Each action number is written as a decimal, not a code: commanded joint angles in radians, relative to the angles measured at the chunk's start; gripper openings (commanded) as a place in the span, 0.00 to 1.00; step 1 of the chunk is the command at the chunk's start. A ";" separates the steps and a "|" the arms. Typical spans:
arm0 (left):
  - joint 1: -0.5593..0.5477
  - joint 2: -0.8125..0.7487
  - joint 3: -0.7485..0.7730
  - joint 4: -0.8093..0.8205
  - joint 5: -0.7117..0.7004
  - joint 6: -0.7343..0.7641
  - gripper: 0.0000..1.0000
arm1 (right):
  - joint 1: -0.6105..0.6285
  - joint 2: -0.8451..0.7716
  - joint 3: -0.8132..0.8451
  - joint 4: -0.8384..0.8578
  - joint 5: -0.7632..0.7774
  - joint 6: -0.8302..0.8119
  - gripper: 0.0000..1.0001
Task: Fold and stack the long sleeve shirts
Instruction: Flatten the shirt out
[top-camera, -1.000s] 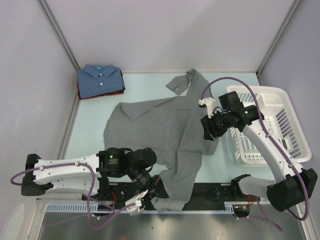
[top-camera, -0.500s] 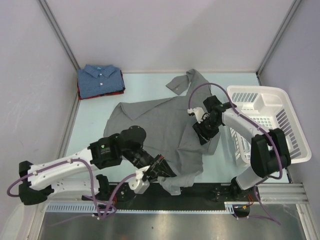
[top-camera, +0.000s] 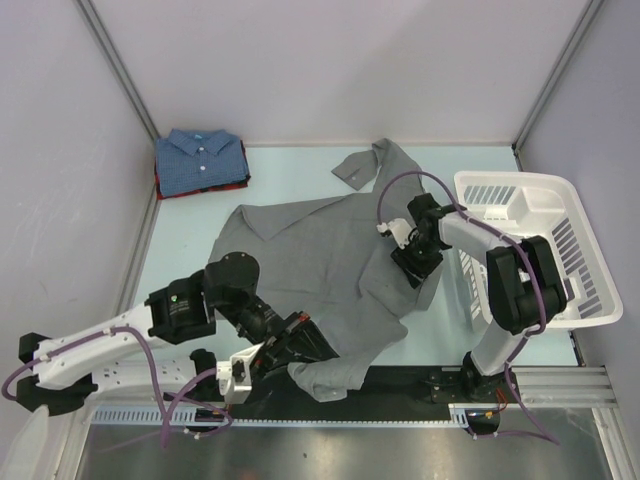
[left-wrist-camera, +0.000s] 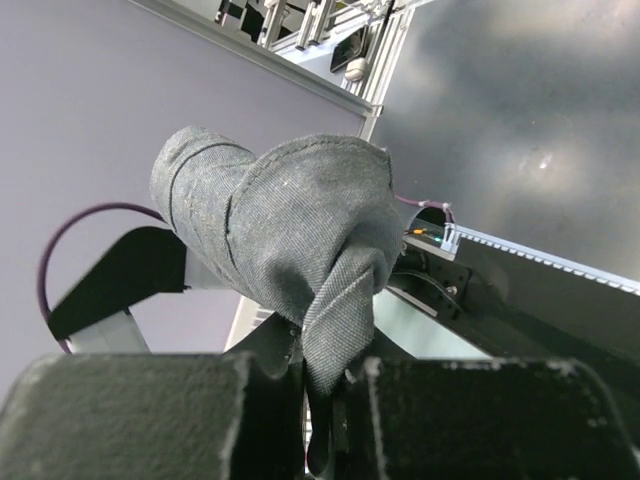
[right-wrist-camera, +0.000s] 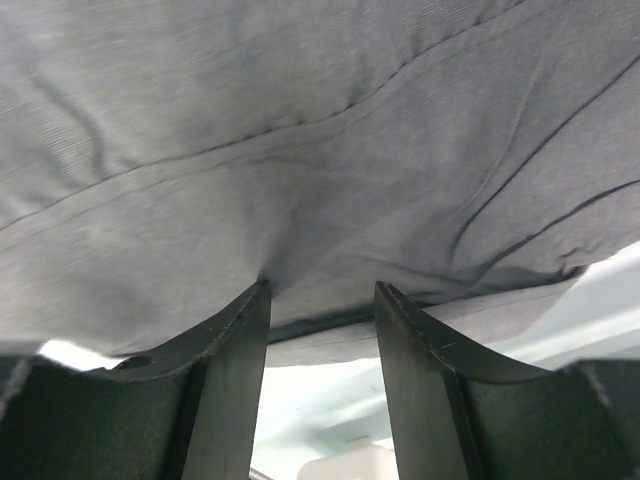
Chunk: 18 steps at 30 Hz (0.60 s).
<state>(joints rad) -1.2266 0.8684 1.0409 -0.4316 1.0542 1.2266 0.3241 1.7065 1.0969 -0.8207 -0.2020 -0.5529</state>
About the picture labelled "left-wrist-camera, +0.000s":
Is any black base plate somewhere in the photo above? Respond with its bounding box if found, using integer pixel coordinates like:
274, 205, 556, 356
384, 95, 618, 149
389, 214, 639, 377

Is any left aluminium corner post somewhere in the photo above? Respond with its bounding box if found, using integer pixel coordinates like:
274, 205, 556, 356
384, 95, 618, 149
137, 1, 414, 140

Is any grey long sleeve shirt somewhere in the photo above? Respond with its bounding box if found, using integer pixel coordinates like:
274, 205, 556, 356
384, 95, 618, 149
150, 127, 404, 475

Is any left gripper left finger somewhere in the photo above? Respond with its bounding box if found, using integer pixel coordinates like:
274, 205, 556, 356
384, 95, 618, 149
1, 353, 304, 479

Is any aluminium frame rail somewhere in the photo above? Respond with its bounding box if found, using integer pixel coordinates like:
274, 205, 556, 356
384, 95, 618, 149
223, 296, 273, 353

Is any white slotted cable duct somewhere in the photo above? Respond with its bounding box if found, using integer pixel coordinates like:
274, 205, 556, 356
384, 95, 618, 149
440, 223, 639, 296

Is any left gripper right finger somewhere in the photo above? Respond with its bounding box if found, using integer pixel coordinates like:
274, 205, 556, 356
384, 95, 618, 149
344, 358, 639, 479

